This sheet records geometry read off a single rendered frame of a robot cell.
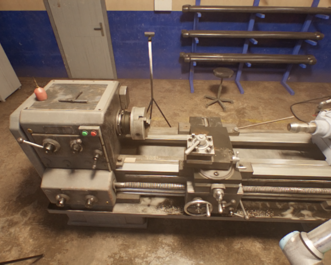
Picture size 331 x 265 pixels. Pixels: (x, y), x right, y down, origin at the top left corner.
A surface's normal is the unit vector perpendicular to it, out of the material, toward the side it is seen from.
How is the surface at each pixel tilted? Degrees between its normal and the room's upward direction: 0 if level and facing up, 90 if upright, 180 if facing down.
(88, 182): 32
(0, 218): 0
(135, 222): 90
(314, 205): 0
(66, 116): 45
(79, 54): 90
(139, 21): 90
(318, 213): 0
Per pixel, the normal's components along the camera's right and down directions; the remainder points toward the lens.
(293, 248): -0.74, -0.44
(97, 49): -0.04, 0.65
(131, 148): 0.00, -0.76
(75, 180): -0.02, -0.29
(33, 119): -0.03, -0.07
